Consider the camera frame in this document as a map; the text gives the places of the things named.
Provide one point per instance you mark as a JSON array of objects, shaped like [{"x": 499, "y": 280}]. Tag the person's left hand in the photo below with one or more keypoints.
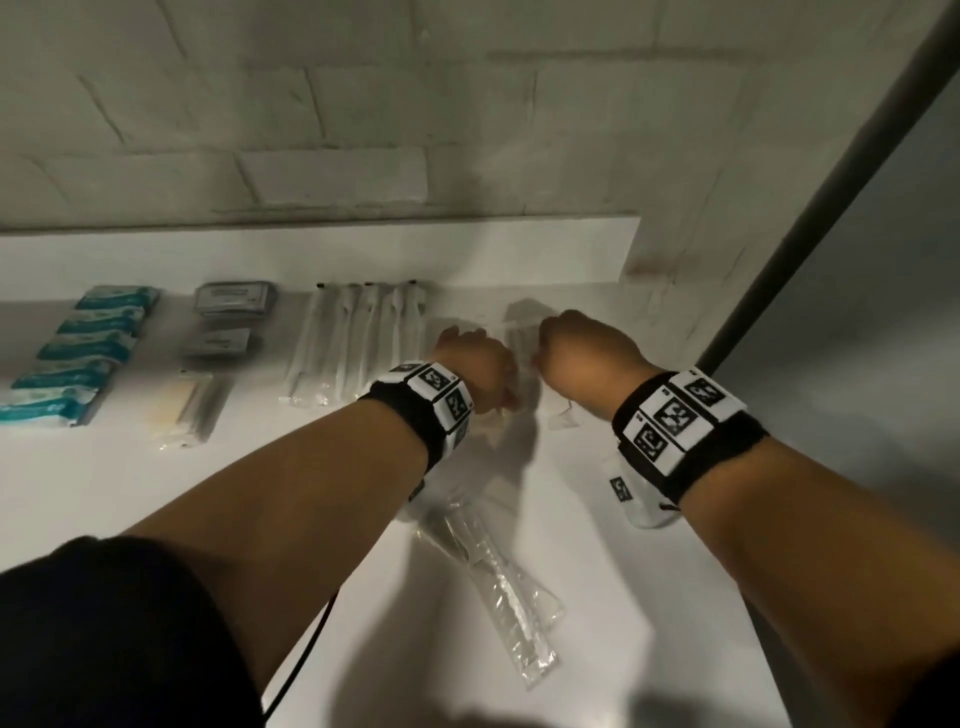
[{"x": 484, "y": 367}]

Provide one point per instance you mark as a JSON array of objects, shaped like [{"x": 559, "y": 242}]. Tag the person's right hand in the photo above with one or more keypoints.
[{"x": 592, "y": 360}]

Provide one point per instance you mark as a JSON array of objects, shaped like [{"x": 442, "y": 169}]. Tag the white sachets stack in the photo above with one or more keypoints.
[{"x": 234, "y": 298}]

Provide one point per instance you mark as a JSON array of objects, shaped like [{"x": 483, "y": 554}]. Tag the thin pile of sachets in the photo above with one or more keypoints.
[{"x": 217, "y": 343}]

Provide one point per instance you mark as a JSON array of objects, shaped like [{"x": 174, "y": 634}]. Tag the stack of beige soaps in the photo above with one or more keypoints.
[{"x": 187, "y": 409}]

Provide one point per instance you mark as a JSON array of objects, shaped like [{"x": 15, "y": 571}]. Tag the teal wet wipe packets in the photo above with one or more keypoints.
[{"x": 75, "y": 352}]

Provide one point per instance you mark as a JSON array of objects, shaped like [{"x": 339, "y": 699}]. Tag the person's right forearm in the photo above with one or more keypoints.
[{"x": 825, "y": 562}]

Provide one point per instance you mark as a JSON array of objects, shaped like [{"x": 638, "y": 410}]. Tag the white table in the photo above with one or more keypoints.
[{"x": 112, "y": 487}]

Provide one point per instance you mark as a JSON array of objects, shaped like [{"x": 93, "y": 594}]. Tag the dark door frame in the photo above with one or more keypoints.
[{"x": 825, "y": 187}]

